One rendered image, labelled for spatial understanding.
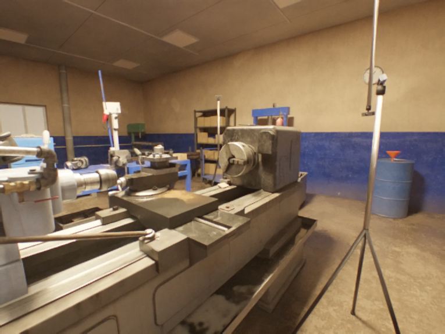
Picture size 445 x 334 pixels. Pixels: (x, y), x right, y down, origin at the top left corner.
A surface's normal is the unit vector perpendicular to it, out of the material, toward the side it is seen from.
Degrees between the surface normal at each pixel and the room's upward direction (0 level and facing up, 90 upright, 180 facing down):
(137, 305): 90
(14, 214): 78
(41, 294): 0
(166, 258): 90
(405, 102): 90
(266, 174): 90
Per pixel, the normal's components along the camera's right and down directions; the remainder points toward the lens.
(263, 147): -0.62, 0.12
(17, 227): 0.51, 0.10
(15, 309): 0.00, -0.99
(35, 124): 0.78, 0.10
